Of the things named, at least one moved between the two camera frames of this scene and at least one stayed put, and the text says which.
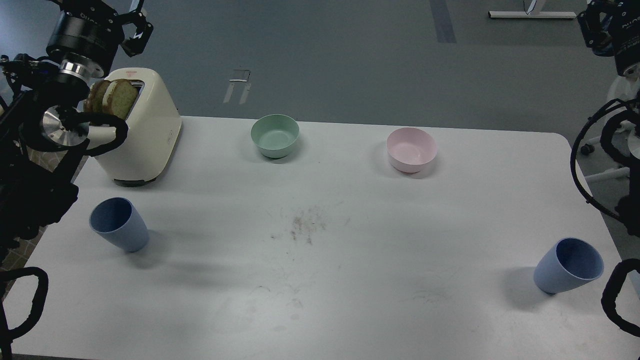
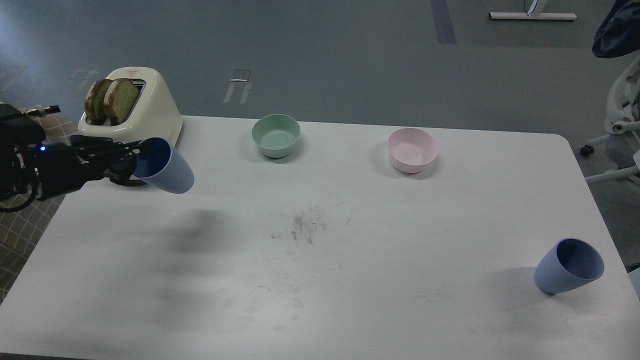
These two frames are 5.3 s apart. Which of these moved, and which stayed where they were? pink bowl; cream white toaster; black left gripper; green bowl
Moved: black left gripper
Stayed: green bowl; cream white toaster; pink bowl
